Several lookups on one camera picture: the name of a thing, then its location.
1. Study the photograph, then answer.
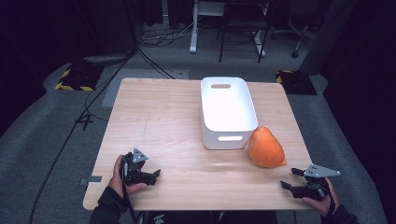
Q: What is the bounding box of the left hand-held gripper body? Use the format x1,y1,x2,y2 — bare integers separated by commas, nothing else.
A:
120,147,157,187

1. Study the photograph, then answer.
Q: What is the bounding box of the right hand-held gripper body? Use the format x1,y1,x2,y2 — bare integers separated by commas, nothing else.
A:
291,163,342,202

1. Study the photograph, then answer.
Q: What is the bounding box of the orange pumpkin piece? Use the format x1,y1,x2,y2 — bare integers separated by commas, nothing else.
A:
247,125,288,169

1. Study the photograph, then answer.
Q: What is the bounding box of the white plastic basket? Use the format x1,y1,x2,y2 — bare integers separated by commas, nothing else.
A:
200,76,259,150

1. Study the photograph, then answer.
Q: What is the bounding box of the person's left hand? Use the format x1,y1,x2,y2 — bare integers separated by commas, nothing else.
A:
107,154,148,199

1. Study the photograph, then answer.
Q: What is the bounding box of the person's right hand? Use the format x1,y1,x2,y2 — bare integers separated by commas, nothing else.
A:
301,176,341,218

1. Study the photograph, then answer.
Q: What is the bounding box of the grey tape strip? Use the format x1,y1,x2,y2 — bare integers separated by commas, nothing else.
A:
79,175,104,187

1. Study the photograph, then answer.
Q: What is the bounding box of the black tape cross mark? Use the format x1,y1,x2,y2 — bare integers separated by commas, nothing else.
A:
75,113,94,132

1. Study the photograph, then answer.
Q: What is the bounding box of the person's dark clothing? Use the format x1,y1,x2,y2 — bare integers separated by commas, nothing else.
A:
136,210,278,224

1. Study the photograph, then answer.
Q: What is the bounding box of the black yellow striped stand base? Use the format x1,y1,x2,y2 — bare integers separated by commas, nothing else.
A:
275,69,318,96
53,63,105,92

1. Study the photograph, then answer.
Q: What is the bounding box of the flat grey stand base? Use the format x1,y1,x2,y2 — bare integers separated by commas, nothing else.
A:
82,53,129,65

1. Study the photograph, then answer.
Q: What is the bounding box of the office chair with castors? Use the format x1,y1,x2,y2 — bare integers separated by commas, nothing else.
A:
269,8,316,60

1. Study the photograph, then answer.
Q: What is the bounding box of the grey curtain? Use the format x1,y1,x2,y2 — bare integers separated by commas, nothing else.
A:
299,0,359,77

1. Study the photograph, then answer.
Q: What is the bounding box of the black metal chair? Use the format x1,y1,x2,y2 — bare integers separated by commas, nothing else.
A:
216,0,271,64

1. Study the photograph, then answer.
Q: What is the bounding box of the right hand-held gripper cable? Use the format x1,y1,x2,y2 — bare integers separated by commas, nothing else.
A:
323,181,337,217

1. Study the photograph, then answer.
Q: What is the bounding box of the hand-held gripper cable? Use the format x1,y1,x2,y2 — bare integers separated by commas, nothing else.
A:
323,181,337,217
121,181,138,224

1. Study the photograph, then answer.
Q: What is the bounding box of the left hand-held gripper cable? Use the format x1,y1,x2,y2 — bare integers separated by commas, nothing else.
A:
121,181,138,224

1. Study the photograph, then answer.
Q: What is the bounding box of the long black floor cable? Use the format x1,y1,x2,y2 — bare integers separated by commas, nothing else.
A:
28,46,139,224

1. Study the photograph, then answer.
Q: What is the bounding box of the bundle of floor cables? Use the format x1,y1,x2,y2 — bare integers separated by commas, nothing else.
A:
139,17,195,49

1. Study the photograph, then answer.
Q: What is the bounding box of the white desk frame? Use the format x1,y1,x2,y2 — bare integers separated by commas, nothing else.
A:
189,0,267,59

